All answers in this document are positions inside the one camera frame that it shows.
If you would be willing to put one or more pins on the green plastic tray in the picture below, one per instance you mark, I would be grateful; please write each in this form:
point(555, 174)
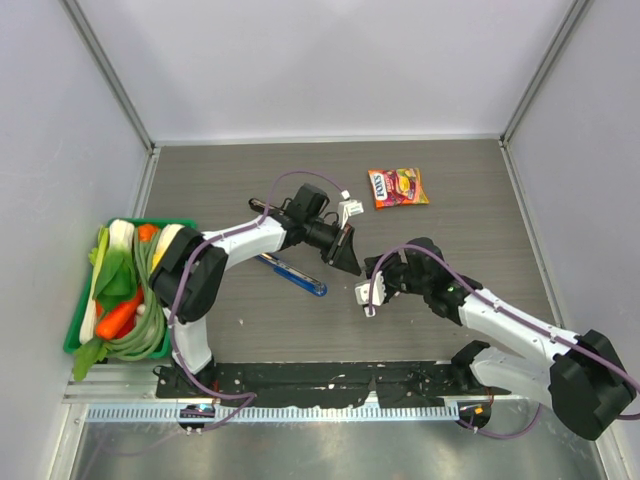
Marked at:
point(73, 338)

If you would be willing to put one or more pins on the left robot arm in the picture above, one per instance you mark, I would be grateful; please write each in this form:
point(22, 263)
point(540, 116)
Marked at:
point(190, 265)

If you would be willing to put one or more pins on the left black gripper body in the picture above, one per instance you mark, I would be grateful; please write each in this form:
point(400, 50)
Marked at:
point(333, 251)

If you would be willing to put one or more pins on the toy bok choy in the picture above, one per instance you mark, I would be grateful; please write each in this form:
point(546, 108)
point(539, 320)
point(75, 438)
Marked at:
point(116, 282)

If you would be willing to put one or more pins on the slotted cable duct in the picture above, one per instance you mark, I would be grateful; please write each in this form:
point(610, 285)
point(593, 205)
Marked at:
point(200, 412)

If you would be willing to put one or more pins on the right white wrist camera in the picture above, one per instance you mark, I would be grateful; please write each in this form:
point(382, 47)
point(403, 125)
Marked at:
point(372, 292)

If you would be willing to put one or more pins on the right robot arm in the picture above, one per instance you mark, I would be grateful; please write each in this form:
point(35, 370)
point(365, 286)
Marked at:
point(580, 377)

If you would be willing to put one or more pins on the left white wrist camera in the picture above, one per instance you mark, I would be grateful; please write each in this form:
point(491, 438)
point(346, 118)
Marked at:
point(347, 209)

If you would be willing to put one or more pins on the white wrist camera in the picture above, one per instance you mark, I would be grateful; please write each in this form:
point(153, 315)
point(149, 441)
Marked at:
point(372, 292)
point(347, 209)

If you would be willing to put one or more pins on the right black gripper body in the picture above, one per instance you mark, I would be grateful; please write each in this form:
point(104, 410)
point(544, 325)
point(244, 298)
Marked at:
point(396, 276)

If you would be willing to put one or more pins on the Fox's candy bag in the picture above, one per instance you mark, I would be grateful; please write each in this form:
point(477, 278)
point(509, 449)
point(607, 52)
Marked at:
point(397, 187)

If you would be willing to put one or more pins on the toy green beans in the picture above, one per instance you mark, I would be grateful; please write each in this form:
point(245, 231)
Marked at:
point(149, 329)

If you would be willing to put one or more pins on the toy carrot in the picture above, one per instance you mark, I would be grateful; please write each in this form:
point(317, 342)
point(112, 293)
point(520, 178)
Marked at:
point(111, 324)

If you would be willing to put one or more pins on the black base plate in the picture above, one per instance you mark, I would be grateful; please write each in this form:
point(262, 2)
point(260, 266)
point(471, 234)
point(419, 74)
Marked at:
point(346, 384)

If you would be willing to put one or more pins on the toy napa cabbage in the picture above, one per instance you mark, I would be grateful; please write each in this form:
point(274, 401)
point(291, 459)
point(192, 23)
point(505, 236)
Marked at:
point(166, 236)

